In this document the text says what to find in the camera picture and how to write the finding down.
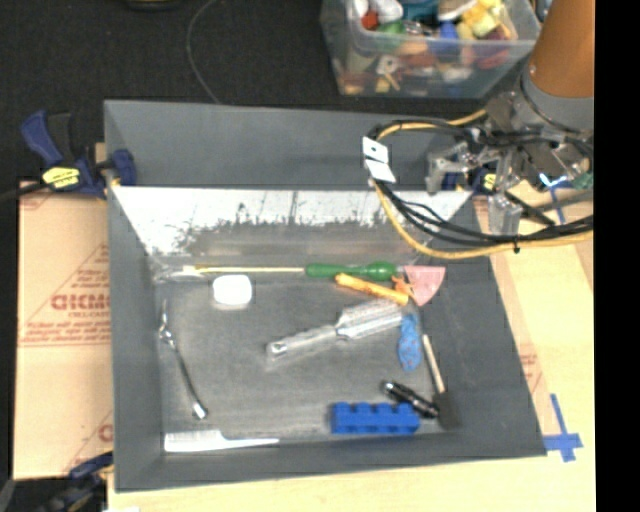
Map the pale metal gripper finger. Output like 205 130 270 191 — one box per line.
487 149 524 236
424 142 474 195

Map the silver clear hairbrush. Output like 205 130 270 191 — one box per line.
264 298 405 359

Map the blue speckled toy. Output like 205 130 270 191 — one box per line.
397 312 422 373

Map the orange yellow stick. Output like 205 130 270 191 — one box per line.
333 272 411 307

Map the blue toy brick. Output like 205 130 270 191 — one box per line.
328 401 422 436

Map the metal spoon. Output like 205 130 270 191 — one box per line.
158 298 209 421

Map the black pen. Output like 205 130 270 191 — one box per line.
381 380 441 419

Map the brown cardboard board red print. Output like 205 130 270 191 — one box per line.
12 142 554 481

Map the green handled thin stick tool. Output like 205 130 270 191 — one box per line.
182 260 404 281

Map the pink triangular piece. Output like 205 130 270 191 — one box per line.
402 264 447 308

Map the white comb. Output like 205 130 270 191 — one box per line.
163 430 281 454

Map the wooden handled black foam brush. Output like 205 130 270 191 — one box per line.
420 333 463 430

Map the white rounded block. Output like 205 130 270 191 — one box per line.
211 273 254 309

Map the grey metal bin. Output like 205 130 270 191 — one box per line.
102 99 547 492

